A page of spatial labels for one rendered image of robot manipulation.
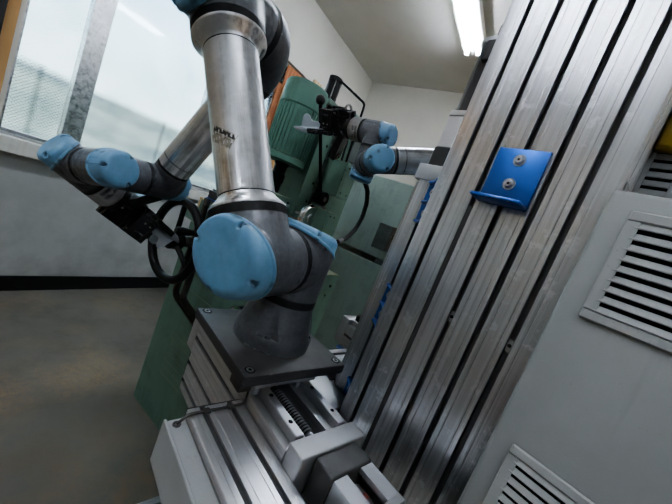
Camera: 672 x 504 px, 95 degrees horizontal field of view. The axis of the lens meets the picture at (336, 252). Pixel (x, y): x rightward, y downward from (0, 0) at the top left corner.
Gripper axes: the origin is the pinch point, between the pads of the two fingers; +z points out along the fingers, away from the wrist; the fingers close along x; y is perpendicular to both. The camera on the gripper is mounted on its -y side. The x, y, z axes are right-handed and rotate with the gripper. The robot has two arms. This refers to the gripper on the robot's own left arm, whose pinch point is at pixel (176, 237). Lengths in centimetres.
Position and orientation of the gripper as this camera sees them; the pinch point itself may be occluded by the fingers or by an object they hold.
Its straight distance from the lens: 102.0
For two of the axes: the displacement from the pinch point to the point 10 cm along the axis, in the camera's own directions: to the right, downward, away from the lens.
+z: 2.6, 5.4, 8.0
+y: -5.7, 7.5, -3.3
